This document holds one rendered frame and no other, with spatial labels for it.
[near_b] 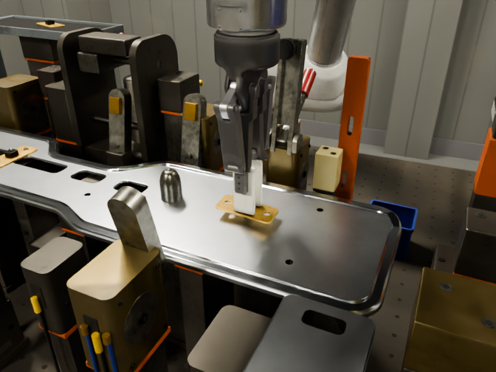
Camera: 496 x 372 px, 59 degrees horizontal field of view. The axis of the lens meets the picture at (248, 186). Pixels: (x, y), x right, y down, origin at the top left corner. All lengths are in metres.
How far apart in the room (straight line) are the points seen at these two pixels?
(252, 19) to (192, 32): 3.22
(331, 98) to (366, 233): 0.80
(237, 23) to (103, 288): 0.30
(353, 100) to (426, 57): 2.45
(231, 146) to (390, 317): 0.54
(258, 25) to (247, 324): 0.31
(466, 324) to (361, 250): 0.19
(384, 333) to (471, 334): 0.49
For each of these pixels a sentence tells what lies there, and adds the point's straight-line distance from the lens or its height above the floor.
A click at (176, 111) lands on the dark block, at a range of 0.84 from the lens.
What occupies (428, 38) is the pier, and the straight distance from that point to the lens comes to 3.08.
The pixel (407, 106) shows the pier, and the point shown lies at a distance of 3.19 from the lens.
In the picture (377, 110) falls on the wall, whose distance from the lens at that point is 3.36.
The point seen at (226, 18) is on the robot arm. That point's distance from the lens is 0.48.
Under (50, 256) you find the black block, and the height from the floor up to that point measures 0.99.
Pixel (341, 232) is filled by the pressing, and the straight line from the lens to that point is 0.60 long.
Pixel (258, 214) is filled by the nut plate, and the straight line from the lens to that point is 0.60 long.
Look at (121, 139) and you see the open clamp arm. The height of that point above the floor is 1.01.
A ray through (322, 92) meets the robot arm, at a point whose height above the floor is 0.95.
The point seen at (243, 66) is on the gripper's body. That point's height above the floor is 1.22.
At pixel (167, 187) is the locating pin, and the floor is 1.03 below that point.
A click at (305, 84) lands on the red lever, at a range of 0.76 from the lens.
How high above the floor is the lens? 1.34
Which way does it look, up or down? 29 degrees down
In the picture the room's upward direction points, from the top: straight up
